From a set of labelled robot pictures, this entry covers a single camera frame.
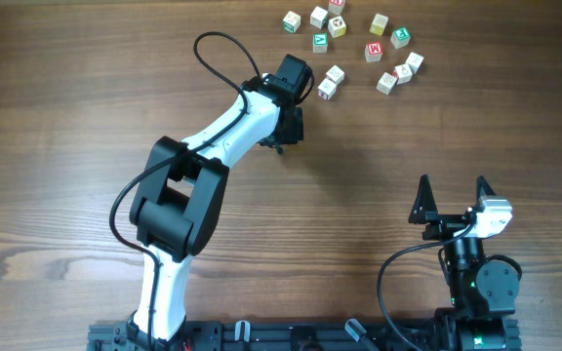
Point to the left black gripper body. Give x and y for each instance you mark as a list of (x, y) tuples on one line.
[(291, 129)]

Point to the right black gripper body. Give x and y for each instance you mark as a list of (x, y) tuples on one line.
[(446, 225)]

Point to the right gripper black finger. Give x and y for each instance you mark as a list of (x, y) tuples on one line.
[(483, 188), (424, 210)]

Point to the wooden block red letter A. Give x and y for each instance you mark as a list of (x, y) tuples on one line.
[(403, 73)]

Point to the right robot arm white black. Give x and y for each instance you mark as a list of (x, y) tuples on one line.
[(483, 288)]

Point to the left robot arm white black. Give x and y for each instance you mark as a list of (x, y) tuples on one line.
[(177, 205)]

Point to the wooden block red edge lower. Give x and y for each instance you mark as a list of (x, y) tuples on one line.
[(327, 89)]

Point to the wooden block red edge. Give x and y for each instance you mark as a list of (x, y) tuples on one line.
[(336, 6), (327, 89)]

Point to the wooden block green letter Y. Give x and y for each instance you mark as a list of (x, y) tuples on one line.
[(320, 43)]

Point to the wooden block plain middle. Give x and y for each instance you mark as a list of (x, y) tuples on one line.
[(335, 74)]

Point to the wooden block plain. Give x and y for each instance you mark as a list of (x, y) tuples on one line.
[(386, 83), (318, 17), (335, 74)]

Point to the wooden block green corner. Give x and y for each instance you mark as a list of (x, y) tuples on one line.
[(291, 22)]

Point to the wooden block plain top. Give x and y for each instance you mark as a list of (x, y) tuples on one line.
[(318, 17)]

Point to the wooden block yellow side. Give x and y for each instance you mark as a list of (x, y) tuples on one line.
[(337, 26)]

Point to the wooden block red top edge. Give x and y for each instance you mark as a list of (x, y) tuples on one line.
[(336, 6)]

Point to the wooden block red letter M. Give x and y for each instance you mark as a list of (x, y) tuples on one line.
[(373, 51)]

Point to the wooden block plain lower right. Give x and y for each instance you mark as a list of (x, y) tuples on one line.
[(386, 83)]

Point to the wooden block green letter right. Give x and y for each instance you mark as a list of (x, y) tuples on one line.
[(400, 37)]

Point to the wooden block far right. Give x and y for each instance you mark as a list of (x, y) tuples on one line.
[(414, 60)]

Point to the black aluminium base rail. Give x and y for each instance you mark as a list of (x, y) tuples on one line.
[(428, 334)]

